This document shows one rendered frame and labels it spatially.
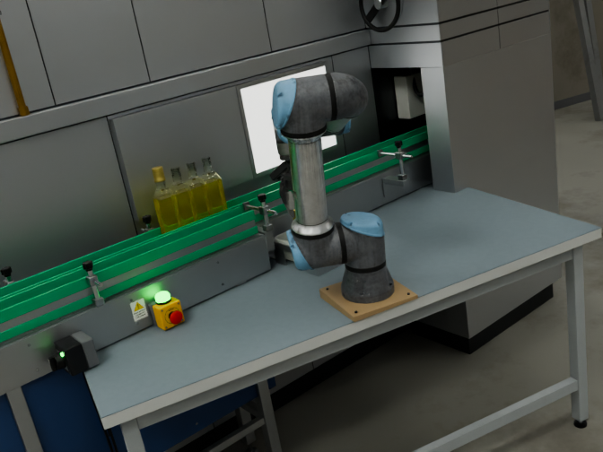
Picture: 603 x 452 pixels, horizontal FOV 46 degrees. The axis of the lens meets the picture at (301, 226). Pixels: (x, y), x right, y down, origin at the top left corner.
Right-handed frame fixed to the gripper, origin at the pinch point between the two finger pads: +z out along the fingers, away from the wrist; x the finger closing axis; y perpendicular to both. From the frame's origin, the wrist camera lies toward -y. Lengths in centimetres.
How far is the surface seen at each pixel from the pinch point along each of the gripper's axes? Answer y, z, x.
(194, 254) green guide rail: -3.0, 1.4, -38.1
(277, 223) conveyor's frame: -11.5, 6.3, -0.7
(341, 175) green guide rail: -14.5, -0.5, 32.8
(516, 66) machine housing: 2, -23, 118
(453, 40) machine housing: 3, -40, 81
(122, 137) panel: -29, -34, -41
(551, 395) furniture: 60, 73, 48
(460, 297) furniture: 52, 25, 17
